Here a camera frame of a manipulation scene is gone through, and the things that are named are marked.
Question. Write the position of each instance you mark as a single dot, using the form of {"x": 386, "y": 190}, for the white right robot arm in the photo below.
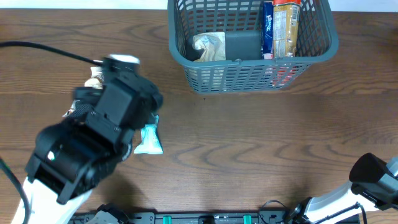
{"x": 372, "y": 186}

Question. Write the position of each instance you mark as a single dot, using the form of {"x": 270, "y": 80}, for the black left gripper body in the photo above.
{"x": 88, "y": 96}

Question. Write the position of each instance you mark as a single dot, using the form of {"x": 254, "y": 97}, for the beige snack bag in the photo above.
{"x": 95, "y": 81}

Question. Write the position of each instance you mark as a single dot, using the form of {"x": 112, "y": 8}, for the orange noodle packet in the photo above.
{"x": 285, "y": 27}

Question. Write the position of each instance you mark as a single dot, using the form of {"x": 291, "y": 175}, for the teal packet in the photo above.
{"x": 150, "y": 141}

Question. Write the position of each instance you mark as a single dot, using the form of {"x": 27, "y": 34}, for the blue tissue pack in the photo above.
{"x": 267, "y": 29}

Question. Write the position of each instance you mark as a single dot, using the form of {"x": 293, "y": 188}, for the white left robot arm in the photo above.
{"x": 72, "y": 157}

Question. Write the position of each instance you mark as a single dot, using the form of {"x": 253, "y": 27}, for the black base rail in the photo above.
{"x": 109, "y": 213}

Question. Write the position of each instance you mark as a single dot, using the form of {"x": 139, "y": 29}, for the grey plastic basket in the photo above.
{"x": 242, "y": 22}

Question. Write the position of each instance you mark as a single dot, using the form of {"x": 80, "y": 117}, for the beige dried mushroom bag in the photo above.
{"x": 211, "y": 45}

